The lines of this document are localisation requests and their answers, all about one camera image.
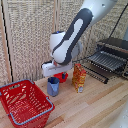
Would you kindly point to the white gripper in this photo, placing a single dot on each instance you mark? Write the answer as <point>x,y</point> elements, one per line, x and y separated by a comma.
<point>56,68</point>

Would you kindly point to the blue plastic cup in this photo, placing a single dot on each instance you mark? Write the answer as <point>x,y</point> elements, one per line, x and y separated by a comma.
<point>52,88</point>

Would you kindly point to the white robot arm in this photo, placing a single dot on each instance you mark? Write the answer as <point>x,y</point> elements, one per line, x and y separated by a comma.
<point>71,33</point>

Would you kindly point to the black oven door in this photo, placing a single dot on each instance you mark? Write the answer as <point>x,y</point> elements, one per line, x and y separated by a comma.
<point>96,75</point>

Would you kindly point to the black toaster oven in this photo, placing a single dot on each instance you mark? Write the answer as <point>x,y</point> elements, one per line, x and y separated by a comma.
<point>116,45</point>

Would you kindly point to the red bowl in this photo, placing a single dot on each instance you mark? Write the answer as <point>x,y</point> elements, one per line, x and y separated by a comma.
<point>58,79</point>

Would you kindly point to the macaroni and cheese box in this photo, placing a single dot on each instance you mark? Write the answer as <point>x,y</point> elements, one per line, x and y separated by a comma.
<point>79,78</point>

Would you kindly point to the red shopping basket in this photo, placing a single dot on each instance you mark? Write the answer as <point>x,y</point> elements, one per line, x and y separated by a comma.
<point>23,106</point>

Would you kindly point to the wicker folding screen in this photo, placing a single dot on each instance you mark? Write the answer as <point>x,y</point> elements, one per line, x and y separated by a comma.
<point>30,36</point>

